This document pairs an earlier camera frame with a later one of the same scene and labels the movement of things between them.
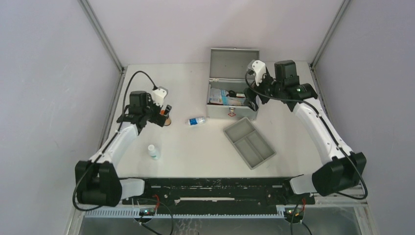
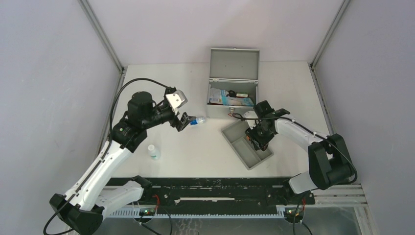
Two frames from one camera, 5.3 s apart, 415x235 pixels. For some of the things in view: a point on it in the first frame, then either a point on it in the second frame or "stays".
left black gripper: [158, 119] → [184, 121]
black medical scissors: [231, 93] stays
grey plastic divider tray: [251, 144] stays
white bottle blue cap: [196, 121] stays
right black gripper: [250, 95] → [259, 142]
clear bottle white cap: [152, 152] stays
